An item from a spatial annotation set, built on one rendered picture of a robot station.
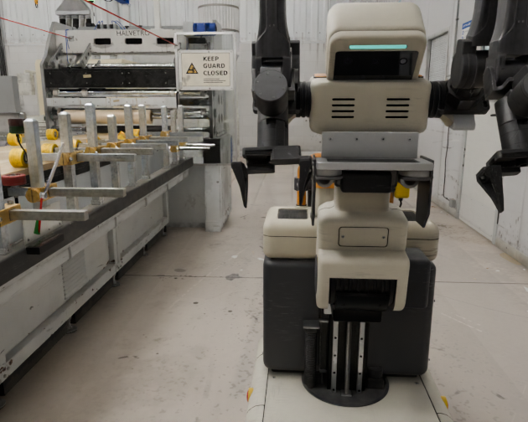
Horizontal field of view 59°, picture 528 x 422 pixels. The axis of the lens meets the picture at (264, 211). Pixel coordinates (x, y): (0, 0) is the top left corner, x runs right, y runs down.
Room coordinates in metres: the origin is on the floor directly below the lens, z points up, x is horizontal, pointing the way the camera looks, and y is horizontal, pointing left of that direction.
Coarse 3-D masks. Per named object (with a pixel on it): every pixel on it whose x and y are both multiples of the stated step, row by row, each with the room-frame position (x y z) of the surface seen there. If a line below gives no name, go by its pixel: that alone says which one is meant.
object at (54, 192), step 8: (8, 192) 1.70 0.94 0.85; (16, 192) 1.70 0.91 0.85; (24, 192) 1.70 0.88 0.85; (56, 192) 1.69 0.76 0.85; (64, 192) 1.69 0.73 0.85; (72, 192) 1.69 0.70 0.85; (80, 192) 1.68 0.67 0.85; (88, 192) 1.68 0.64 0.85; (96, 192) 1.68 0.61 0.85; (104, 192) 1.68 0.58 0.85; (112, 192) 1.68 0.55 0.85; (120, 192) 1.68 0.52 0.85
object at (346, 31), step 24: (336, 24) 1.08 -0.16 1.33; (360, 24) 1.06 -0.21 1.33; (384, 24) 1.06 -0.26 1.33; (408, 24) 1.06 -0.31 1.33; (336, 48) 1.06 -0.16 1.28; (360, 48) 1.06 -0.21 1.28; (384, 48) 1.05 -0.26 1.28; (408, 48) 1.05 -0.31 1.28; (336, 72) 1.10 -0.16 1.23; (360, 72) 1.10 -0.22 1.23; (384, 72) 1.10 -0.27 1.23; (408, 72) 1.09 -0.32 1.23
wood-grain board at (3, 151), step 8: (72, 136) 3.81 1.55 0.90; (80, 136) 3.81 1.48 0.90; (104, 136) 3.81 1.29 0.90; (24, 144) 3.11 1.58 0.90; (40, 144) 3.11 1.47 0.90; (0, 152) 2.57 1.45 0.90; (8, 152) 2.57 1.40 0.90; (0, 160) 2.22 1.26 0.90; (8, 160) 2.22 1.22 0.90; (0, 168) 1.93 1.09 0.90; (8, 168) 1.93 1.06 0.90; (16, 168) 1.93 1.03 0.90; (24, 168) 1.93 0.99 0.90; (48, 168) 2.11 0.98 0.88
